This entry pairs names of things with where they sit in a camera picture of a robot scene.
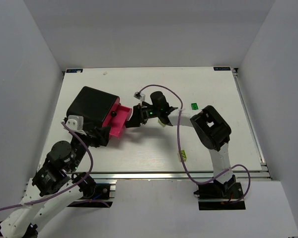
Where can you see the green lego plate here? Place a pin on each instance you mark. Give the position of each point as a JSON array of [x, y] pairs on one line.
[[194, 106]]

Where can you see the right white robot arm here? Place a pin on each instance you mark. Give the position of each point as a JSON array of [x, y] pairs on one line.
[[210, 127]]

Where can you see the lime square lego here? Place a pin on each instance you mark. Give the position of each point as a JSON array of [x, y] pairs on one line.
[[162, 124]]

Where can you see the left blue corner label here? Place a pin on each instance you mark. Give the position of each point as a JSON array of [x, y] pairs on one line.
[[74, 70]]

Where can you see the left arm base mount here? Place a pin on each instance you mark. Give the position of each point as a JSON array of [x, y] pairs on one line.
[[95, 194]]

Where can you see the aluminium table front rail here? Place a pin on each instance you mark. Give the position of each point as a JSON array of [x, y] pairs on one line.
[[202, 176]]

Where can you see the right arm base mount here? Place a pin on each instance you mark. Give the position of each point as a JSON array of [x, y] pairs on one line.
[[211, 198]]

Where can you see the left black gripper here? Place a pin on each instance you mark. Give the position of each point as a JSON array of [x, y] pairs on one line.
[[97, 135]]

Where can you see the blue corner label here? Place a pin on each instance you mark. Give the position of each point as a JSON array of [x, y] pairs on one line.
[[74, 70], [221, 68]]

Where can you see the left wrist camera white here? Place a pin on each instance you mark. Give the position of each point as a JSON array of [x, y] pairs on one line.
[[74, 122]]

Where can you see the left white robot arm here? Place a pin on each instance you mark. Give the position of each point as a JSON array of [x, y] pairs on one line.
[[56, 185]]

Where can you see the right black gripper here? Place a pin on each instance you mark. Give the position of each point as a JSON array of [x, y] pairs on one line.
[[138, 114]]

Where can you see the black drawer cabinet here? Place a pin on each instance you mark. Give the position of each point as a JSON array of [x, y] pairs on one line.
[[94, 106]]

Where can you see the right blue corner label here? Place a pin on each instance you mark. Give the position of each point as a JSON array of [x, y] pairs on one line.
[[221, 68]]

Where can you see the pink drawer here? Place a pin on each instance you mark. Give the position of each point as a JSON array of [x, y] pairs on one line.
[[117, 122]]

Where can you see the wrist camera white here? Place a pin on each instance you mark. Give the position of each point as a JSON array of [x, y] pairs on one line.
[[141, 97], [74, 122]]

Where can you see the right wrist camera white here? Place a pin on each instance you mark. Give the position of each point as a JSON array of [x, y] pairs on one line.
[[141, 97]]

